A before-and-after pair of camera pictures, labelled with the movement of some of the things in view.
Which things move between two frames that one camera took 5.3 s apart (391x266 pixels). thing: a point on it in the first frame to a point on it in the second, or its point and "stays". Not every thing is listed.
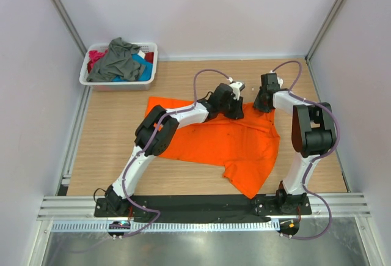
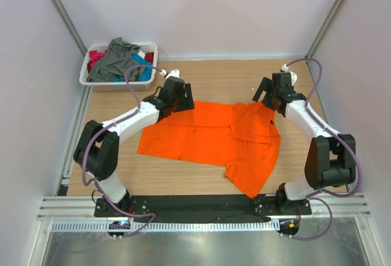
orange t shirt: (247, 148) stays
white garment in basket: (141, 54) stays
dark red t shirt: (149, 57) stays
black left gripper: (237, 112) to (187, 103)
